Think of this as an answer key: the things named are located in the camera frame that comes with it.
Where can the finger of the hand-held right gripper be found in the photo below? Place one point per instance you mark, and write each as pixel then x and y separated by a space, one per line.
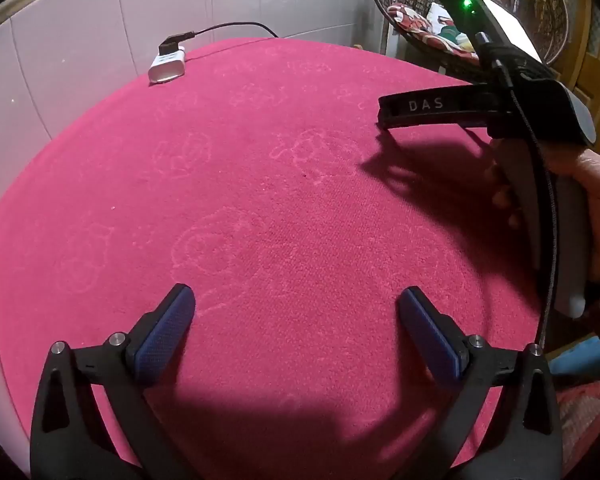
pixel 430 106

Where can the dark wicker hanging chair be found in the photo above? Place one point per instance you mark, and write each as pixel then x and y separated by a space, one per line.
pixel 550 15

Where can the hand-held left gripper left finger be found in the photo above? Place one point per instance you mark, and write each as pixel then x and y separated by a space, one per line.
pixel 165 340

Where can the colourful printed cushion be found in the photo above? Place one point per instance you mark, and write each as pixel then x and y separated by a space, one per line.
pixel 420 22

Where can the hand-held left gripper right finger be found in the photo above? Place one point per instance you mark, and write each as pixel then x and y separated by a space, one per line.
pixel 430 340

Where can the blue plastic object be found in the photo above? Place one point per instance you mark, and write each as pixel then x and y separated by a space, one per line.
pixel 580 360

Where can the red patterned mat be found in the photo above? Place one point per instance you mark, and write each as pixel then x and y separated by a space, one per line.
pixel 585 420

